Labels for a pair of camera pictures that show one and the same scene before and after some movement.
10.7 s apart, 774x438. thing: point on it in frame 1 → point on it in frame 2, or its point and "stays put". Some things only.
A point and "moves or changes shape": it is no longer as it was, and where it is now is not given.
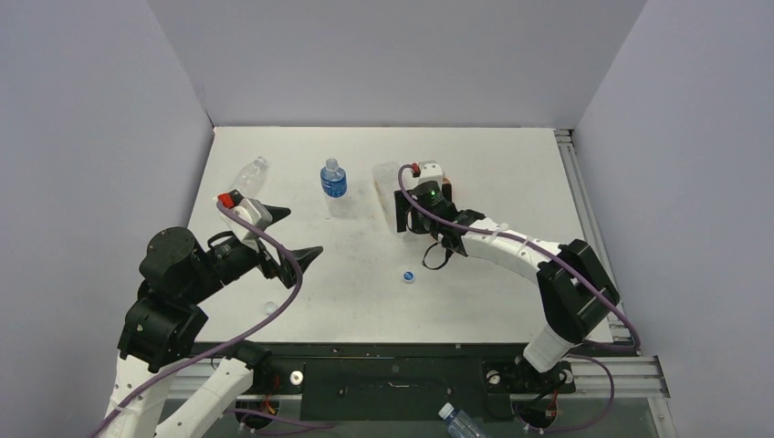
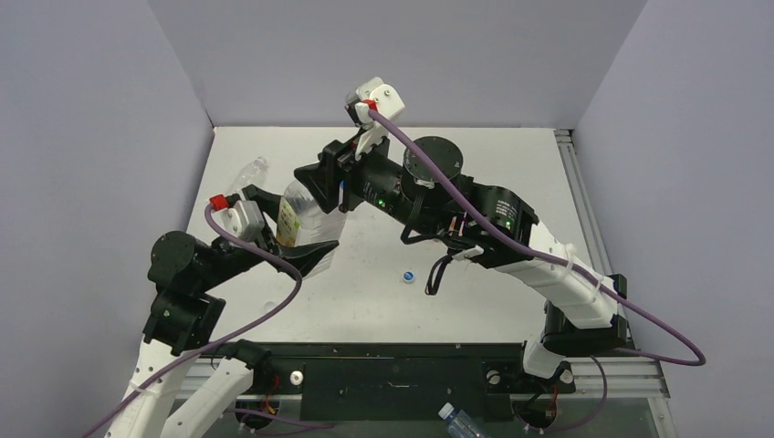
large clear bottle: [386, 182] moves or changes shape
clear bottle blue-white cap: [251, 177] stays put
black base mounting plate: [360, 381] stays put
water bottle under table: [459, 424] stays put
